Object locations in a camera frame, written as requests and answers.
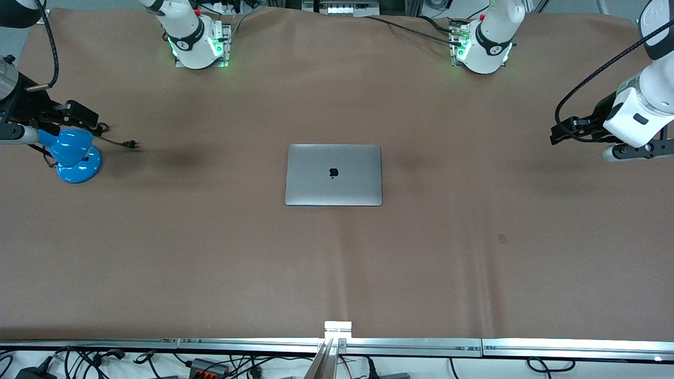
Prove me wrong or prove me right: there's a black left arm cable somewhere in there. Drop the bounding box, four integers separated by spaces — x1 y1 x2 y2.
554 21 674 144

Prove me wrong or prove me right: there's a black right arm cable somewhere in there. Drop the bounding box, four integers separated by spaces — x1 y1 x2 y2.
25 0 60 91

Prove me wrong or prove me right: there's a black lamp cord with plug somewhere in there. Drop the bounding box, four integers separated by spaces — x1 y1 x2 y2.
29 123 140 169

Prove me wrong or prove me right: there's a grey connector box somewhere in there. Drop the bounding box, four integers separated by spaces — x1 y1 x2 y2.
189 358 231 377

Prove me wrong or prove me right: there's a black looped floor cable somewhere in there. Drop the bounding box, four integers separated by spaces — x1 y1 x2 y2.
527 357 577 375

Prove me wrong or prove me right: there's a black braided table cable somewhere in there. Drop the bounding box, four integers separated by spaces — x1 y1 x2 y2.
363 15 467 45

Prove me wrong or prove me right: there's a left arm silver base plate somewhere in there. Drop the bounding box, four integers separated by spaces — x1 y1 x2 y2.
449 18 514 68

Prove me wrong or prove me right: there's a right arm silver base plate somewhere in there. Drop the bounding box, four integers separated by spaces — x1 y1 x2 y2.
174 24 232 69

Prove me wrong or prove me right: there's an aluminium camera mast profile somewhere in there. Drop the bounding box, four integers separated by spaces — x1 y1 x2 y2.
303 321 352 379

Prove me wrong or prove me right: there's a black power adapter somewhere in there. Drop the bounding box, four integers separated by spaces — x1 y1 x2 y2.
15 358 57 379

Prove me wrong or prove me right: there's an aluminium table edge rail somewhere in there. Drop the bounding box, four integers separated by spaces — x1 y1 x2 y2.
0 338 180 351
482 338 674 362
178 337 483 358

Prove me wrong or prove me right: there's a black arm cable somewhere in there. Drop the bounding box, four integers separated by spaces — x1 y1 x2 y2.
554 21 674 144
25 0 60 91

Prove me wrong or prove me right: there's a brown table mat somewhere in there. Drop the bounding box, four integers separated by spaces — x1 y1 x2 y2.
0 6 674 342

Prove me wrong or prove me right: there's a silver equipment box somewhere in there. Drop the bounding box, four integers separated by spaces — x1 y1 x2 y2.
302 0 381 16

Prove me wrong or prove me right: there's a blue desk lamp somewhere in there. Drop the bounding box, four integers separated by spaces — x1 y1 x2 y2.
36 128 104 184

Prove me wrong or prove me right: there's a silver laptop with apple logo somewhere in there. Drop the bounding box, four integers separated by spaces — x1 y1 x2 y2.
285 144 383 207

